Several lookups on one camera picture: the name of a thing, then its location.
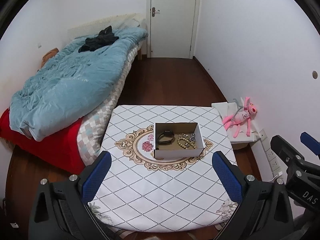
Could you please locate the white diamond pattern tablecloth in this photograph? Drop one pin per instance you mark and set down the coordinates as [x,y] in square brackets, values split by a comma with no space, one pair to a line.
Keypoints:
[140,193]

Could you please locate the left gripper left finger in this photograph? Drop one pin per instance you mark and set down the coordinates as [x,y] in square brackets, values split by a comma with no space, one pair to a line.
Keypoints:
[93,175]

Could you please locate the white folded cloth stack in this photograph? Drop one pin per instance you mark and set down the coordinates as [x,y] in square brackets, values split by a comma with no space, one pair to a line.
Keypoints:
[225,109]

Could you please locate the black watch band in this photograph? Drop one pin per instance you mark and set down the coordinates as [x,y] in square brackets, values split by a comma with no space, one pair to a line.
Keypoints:
[166,138]

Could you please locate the white cardboard box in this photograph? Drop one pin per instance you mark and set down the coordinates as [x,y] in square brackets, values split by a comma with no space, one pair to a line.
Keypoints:
[188,141]

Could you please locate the blue quilt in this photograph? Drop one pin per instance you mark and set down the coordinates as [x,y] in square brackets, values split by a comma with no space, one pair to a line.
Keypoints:
[70,85]

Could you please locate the grey checkered mattress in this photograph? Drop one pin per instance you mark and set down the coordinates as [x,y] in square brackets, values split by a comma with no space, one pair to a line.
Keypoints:
[94,124]

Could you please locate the brown pillow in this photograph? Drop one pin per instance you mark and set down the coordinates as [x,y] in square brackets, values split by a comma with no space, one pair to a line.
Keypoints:
[49,55]

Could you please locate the pink panther plush toy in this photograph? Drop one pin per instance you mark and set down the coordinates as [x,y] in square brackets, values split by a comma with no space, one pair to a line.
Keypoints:
[243,115]

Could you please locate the white wall socket strip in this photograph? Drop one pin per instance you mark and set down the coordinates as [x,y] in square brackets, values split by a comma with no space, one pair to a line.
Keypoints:
[272,158]

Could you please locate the white door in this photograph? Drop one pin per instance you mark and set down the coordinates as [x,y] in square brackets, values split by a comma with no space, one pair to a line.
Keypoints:
[172,27]

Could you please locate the black clothes on bed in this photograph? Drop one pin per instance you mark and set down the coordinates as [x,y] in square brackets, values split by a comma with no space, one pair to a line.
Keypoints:
[105,38]

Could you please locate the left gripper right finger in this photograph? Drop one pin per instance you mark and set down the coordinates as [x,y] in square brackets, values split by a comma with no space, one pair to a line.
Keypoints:
[230,176]

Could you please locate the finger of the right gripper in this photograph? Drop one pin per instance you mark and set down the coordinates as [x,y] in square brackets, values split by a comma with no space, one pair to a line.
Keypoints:
[311,143]

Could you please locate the red blanket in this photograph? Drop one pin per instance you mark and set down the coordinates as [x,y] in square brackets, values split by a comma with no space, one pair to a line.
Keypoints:
[59,149]

